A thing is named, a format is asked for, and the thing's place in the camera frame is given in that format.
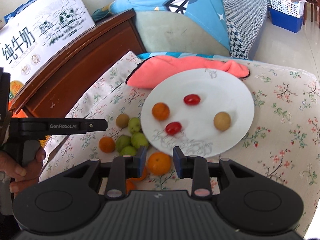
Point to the blue striped sheet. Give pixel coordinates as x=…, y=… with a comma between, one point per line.
x=175, y=54

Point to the person's left hand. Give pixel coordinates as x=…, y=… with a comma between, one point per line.
x=15, y=162

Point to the houndstooth sofa cover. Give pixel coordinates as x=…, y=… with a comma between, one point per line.
x=245, y=17

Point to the red cherry tomato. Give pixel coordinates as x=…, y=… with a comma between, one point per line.
x=192, y=99
x=173, y=128

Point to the white milk carton box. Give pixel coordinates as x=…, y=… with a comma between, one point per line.
x=50, y=25

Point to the brown longan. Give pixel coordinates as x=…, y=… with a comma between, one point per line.
x=122, y=120
x=222, y=121

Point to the orange printed carton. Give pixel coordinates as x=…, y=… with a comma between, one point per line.
x=15, y=87

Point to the coral pink towel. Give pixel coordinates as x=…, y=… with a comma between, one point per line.
x=160, y=72

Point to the brown wooden nightstand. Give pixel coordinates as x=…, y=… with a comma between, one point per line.
x=82, y=62

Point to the blue storage box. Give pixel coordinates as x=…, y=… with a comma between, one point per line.
x=285, y=21

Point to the floral blanket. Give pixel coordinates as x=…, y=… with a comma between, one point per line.
x=275, y=105

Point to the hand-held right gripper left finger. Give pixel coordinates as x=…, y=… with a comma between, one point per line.
x=142, y=156

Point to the large orange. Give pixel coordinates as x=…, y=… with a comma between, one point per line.
x=159, y=163

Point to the white plate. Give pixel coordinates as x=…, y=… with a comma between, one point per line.
x=212, y=92

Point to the white plastic basket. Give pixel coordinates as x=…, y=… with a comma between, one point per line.
x=285, y=5

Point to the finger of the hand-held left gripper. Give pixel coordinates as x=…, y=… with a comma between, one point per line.
x=37, y=127

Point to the small orange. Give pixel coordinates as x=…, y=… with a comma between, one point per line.
x=160, y=111
x=107, y=144
x=131, y=187

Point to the green plum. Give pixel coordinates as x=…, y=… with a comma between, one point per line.
x=122, y=142
x=128, y=151
x=140, y=140
x=134, y=125

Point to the pale green cushion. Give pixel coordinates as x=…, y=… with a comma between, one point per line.
x=180, y=32

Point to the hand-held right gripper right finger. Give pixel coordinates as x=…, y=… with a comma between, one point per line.
x=177, y=156

